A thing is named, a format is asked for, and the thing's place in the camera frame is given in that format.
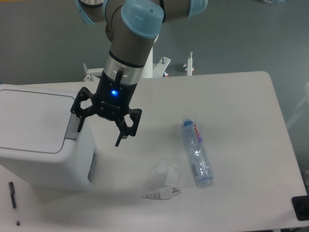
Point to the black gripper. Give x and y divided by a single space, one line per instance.
114 99

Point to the white push-lid trash can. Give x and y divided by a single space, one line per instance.
40 141

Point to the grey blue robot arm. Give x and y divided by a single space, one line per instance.
132 27

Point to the crumpled white plastic wrapper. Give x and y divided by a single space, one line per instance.
163 181

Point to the clear plastic water bottle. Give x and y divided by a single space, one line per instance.
197 154

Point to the black pen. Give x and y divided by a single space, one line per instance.
12 195

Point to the black device at table edge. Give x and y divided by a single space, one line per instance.
301 207

